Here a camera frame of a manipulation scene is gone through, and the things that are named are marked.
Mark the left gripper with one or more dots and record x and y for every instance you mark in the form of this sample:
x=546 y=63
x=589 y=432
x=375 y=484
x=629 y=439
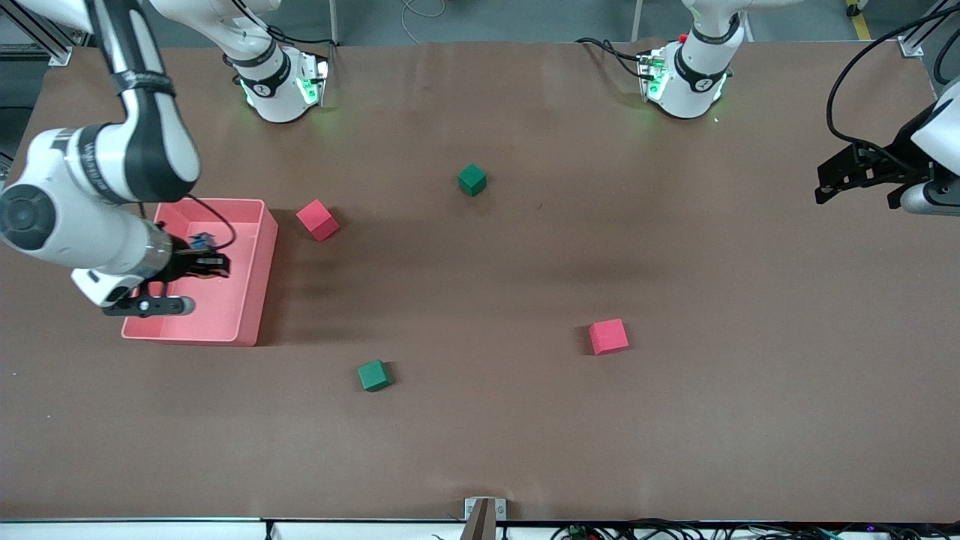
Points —
x=894 y=166

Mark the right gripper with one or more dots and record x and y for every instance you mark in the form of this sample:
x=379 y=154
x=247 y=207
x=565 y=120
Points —
x=183 y=265

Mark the orange push button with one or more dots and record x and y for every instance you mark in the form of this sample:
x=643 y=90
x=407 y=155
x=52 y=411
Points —
x=201 y=241

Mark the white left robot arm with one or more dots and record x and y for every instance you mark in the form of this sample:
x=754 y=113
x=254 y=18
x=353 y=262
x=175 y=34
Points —
x=697 y=75

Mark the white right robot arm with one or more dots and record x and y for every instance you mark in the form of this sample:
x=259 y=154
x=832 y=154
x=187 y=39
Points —
x=150 y=150

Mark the pink plastic bin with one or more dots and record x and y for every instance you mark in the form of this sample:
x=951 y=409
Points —
x=225 y=315

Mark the red cube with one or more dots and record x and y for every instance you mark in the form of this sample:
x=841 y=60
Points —
x=317 y=221
x=608 y=337

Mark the green cube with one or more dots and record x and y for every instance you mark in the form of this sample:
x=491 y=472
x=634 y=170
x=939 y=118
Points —
x=472 y=180
x=373 y=376

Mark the aluminium frame profile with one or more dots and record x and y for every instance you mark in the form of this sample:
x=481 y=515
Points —
x=52 y=49
x=910 y=46

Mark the grey metal post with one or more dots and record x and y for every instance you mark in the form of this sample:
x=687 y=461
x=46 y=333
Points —
x=637 y=19
x=333 y=22

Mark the metal table bracket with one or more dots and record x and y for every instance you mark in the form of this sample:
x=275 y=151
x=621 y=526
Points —
x=472 y=510

